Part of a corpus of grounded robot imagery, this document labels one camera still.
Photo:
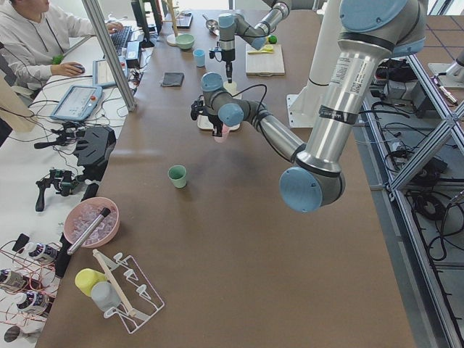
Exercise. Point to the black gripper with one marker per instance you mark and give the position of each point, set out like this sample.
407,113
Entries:
214,119
228,56

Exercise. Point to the pink cup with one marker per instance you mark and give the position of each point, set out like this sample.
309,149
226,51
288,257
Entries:
223,136

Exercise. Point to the cream cup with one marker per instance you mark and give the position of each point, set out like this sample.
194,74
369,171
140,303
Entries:
231,88

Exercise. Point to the blue cup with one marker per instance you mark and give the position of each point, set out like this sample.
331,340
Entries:
199,57

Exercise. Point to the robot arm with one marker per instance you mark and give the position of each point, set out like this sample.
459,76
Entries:
232,25
354,38

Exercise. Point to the cream rabbit tray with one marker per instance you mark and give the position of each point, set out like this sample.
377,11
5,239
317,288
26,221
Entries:
203,122

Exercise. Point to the wooden cutting board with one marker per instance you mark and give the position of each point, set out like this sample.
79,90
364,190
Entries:
265,64

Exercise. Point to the metal scoop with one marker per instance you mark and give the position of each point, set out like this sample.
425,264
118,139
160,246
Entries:
211,25

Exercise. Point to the light green bowl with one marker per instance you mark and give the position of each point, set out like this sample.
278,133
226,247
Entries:
184,41

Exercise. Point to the green lime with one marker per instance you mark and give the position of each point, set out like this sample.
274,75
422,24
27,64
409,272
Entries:
271,39

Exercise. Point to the grey folded cloth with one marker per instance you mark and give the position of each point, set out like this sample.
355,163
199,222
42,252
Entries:
172,79

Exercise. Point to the green cup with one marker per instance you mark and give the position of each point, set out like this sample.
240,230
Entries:
177,175

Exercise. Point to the black keyboard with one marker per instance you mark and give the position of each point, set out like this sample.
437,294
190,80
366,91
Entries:
121,38

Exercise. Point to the blue teach pendant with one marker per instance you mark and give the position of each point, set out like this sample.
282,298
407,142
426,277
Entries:
77,104

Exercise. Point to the metal tube with black cap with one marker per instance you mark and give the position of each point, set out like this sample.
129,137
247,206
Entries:
87,232

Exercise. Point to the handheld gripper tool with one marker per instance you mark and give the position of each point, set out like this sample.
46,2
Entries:
64,182

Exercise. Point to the pink bowl with ice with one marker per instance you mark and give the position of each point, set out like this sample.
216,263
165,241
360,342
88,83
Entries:
84,214

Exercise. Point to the seated person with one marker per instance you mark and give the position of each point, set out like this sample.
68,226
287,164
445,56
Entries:
35,35

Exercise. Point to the yellow cup on rack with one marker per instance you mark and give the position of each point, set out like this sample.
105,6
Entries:
87,278

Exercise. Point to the grey cup on rack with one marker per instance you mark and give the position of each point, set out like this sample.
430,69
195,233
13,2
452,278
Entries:
105,296

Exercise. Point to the wooden stick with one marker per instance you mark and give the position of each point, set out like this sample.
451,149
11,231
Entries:
101,260

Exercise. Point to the aluminium frame post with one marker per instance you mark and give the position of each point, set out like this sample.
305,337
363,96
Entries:
95,15

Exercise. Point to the white wire cup rack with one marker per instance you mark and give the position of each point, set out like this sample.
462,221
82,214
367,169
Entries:
139,290

